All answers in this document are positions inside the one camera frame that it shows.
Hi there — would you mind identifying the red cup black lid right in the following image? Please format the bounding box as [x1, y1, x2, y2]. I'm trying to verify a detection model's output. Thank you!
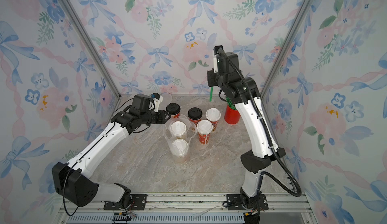
[187, 107, 203, 125]

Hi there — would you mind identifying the clear plastic carrier bag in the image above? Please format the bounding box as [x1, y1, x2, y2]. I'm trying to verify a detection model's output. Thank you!
[163, 115, 198, 163]

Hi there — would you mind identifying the green wrapped straws bundle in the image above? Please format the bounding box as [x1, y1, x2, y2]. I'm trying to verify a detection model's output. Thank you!
[226, 97, 236, 110]

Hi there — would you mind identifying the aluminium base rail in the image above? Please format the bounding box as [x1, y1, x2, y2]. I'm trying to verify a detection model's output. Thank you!
[53, 192, 317, 224]

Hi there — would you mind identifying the red cup black lid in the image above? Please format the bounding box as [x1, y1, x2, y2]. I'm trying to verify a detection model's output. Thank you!
[166, 103, 181, 118]
[187, 107, 203, 125]

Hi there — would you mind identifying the red cup black lid left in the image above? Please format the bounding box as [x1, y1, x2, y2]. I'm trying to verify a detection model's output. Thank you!
[166, 103, 181, 118]

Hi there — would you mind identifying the black corrugated cable conduit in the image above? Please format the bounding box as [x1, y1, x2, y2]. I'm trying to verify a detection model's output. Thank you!
[217, 47, 302, 197]

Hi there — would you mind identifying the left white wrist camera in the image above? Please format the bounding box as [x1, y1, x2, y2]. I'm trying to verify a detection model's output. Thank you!
[151, 93, 163, 112]

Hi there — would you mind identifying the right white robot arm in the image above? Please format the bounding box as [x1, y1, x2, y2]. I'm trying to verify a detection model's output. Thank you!
[207, 53, 279, 210]

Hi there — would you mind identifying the red straw holder cup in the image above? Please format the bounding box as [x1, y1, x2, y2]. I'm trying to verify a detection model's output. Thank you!
[224, 106, 240, 125]

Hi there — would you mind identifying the white lid cup back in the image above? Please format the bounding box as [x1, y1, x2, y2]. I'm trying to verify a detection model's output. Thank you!
[206, 108, 221, 131]

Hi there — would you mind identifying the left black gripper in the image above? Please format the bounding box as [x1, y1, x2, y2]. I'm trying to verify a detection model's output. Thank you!
[143, 110, 172, 126]

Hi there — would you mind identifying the red cup white lid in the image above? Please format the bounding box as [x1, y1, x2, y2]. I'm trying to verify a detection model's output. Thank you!
[197, 120, 213, 145]

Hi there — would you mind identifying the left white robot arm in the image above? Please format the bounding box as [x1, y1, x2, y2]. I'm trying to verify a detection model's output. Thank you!
[52, 93, 171, 209]

